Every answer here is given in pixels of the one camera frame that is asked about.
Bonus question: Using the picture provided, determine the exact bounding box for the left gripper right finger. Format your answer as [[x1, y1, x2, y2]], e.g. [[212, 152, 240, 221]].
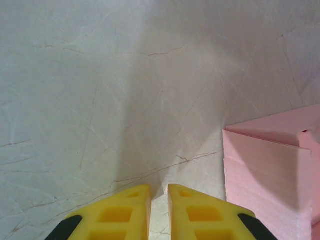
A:
[[167, 184, 273, 240]]

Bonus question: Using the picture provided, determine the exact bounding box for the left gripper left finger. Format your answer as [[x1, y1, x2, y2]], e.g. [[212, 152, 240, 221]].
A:
[[48, 183, 153, 240]]

